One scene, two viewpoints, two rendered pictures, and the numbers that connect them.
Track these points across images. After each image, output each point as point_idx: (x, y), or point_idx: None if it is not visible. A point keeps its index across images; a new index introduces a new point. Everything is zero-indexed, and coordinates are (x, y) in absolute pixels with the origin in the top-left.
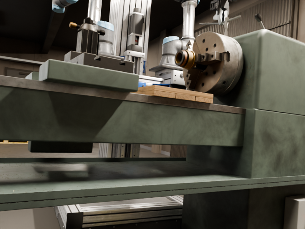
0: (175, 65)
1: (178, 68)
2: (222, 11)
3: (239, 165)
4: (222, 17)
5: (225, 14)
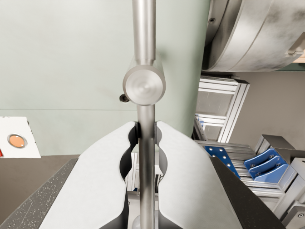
0: (157, 216)
1: (156, 196)
2: (163, 207)
3: None
4: (126, 174)
5: (93, 183)
